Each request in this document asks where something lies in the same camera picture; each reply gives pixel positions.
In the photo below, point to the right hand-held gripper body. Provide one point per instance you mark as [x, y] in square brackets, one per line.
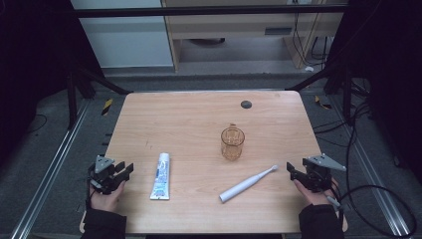
[319, 174]

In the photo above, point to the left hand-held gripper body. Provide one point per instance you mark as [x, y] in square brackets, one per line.
[103, 176]

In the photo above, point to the white electric toothbrush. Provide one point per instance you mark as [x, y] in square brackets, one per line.
[244, 186]

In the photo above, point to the amber glass cup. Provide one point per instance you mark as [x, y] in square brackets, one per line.
[232, 144]

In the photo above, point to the person's right hand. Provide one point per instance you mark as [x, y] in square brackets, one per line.
[315, 197]

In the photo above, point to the person's left hand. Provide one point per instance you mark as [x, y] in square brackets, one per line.
[106, 201]

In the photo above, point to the white toothpaste tube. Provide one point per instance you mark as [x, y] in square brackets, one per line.
[161, 179]

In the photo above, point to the yellow black tape strip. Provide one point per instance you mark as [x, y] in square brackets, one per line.
[322, 103]
[106, 107]

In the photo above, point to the dark round table grommet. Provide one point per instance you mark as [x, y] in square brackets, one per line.
[246, 104]

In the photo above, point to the small white floor object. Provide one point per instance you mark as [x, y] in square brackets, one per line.
[309, 69]

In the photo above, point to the white cabinet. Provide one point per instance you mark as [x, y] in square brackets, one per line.
[126, 43]

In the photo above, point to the black curtain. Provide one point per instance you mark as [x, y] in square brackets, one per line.
[33, 66]
[391, 66]

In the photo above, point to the light wooden desk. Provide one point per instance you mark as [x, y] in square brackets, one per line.
[232, 28]

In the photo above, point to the aluminium floor rail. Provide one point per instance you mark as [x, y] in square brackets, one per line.
[375, 172]
[49, 169]

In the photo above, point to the black upright frame post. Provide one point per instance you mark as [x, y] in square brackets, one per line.
[71, 103]
[347, 96]

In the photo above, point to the black diagonal frame strut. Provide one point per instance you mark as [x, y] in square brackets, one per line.
[310, 79]
[103, 79]

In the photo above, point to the black horizontal frame bar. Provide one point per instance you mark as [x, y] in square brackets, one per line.
[199, 11]

